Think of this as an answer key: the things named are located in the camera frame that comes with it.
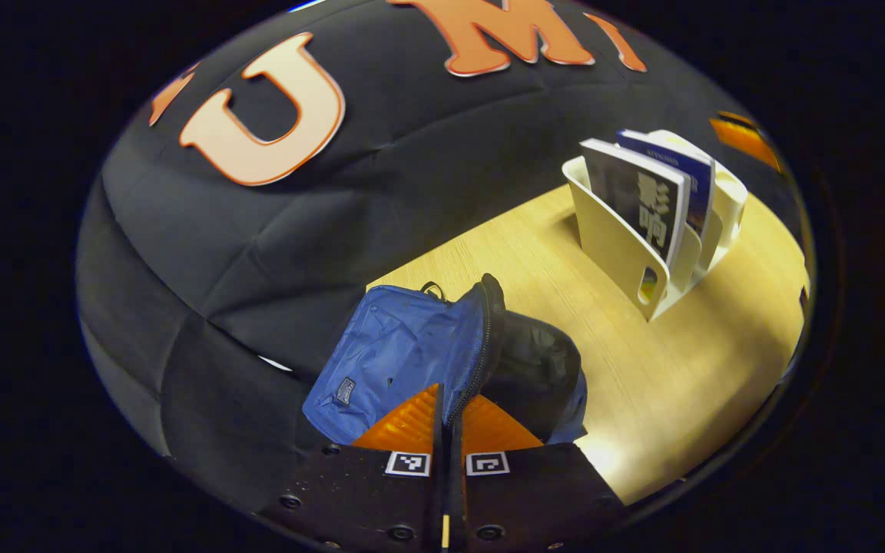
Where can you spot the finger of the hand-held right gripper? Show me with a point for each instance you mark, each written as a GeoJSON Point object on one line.
{"type": "Point", "coordinates": [742, 137]}

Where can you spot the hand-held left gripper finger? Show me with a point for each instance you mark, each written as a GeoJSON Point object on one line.
{"type": "Point", "coordinates": [438, 499]}
{"type": "Point", "coordinates": [454, 499]}

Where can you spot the blue cover book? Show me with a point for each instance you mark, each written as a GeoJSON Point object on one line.
{"type": "Point", "coordinates": [697, 188]}

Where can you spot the dark grey cover book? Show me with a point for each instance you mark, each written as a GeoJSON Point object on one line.
{"type": "Point", "coordinates": [634, 200]}

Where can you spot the blue schoolbag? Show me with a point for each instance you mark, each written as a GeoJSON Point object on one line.
{"type": "Point", "coordinates": [396, 346]}

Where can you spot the white bookshelf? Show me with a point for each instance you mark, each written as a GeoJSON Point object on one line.
{"type": "Point", "coordinates": [611, 246]}

